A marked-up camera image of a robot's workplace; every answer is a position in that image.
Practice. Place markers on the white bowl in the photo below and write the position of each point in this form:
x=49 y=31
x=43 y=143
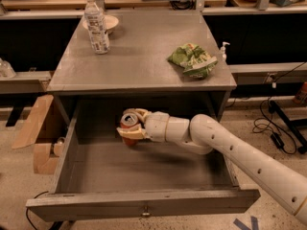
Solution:
x=110 y=22

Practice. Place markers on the orange bottle right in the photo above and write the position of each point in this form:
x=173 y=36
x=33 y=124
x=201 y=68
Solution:
x=301 y=95

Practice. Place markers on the open grey top drawer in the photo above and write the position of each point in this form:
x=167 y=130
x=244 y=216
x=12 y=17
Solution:
x=99 y=177

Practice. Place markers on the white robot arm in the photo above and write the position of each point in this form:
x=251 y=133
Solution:
x=201 y=134

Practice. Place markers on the grey cabinet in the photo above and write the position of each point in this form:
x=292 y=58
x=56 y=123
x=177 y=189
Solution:
x=137 y=60

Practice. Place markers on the clear plastic water bottle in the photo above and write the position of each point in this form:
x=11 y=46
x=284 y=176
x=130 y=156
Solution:
x=99 y=41

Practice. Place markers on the clear plastic object left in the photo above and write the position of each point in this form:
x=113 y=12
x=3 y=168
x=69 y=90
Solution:
x=6 y=71

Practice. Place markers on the hand sanitizer pump bottle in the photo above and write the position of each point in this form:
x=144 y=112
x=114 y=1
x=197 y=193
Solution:
x=223 y=50

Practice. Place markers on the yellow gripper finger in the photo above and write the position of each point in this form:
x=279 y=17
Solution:
x=134 y=133
x=141 y=113

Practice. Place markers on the green chip bag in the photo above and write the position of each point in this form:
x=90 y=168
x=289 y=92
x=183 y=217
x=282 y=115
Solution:
x=195 y=62

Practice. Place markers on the red coke can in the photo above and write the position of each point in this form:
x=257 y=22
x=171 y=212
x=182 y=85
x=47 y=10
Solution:
x=129 y=123

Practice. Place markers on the metal drawer knob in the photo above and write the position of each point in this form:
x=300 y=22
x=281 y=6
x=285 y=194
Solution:
x=146 y=213

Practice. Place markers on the cardboard box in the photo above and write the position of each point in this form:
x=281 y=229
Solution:
x=44 y=130

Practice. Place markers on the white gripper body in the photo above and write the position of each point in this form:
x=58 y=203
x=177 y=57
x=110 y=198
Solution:
x=156 y=126

